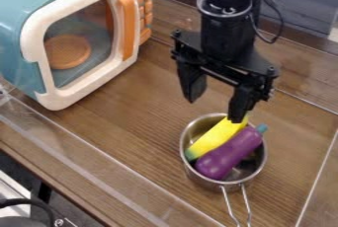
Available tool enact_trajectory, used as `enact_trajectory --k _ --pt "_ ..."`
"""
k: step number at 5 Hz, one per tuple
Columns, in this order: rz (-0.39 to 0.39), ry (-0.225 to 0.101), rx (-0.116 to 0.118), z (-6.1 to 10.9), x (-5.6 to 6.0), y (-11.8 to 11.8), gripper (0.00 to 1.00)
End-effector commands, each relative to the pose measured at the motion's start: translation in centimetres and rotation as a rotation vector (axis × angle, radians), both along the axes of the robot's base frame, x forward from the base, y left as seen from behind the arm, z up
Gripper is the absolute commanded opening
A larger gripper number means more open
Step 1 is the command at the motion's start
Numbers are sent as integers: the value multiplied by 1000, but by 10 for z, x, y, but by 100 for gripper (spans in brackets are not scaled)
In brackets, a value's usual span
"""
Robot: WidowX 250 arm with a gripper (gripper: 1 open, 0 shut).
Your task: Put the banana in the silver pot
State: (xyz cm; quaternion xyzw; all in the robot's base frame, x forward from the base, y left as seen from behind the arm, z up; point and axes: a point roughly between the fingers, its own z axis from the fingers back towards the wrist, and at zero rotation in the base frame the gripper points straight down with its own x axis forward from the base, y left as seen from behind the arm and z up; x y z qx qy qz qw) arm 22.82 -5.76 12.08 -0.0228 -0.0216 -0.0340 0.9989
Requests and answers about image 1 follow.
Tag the silver metal pot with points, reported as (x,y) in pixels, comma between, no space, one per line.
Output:
(242,174)

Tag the purple toy eggplant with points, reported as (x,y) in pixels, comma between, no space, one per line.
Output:
(216,163)

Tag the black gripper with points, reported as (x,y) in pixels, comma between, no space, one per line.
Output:
(221,51)

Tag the yellow toy banana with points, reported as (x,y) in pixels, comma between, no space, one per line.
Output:
(216,135)

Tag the blue toy microwave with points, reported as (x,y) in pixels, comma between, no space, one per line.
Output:
(63,47)

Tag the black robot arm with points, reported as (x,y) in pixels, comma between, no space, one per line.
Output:
(221,51)

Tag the clear acrylic barrier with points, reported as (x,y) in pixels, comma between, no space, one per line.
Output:
(118,196)

